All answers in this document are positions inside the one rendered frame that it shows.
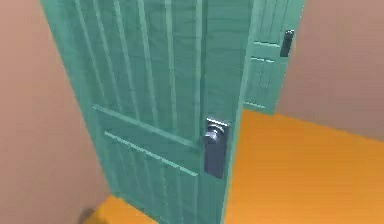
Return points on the teal panelled room door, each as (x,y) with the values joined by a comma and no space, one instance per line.
(150,83)
(265,73)

